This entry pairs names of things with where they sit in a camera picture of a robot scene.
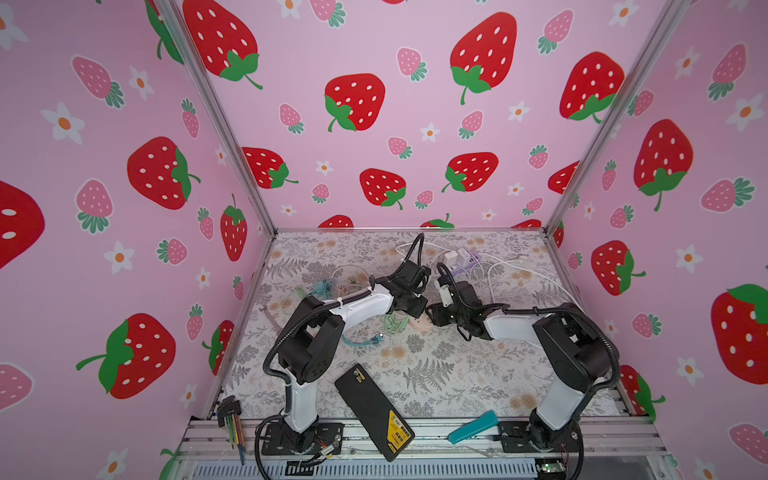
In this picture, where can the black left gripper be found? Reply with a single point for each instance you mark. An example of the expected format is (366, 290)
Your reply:
(421, 301)

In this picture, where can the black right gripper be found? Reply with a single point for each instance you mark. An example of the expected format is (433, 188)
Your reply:
(436, 315)

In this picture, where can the round pink power socket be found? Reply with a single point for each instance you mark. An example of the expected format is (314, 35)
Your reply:
(422, 324)

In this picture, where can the white charger plug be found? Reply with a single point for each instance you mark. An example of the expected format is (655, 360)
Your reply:
(457, 258)

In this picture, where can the purple power strip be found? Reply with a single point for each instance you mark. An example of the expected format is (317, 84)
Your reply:
(459, 270)

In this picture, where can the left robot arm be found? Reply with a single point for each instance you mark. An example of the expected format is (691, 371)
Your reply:
(305, 348)

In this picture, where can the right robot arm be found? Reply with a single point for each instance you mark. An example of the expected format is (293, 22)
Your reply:
(584, 360)

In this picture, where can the teal plastic tool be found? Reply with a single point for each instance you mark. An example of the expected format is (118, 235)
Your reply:
(479, 425)

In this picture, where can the black rectangular device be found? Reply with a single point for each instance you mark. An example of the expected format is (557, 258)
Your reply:
(386, 427)

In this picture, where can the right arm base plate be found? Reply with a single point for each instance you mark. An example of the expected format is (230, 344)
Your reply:
(525, 438)

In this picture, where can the aluminium front rail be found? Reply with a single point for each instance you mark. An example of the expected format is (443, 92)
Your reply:
(606, 448)

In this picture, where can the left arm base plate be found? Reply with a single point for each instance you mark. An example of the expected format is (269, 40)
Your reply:
(322, 438)

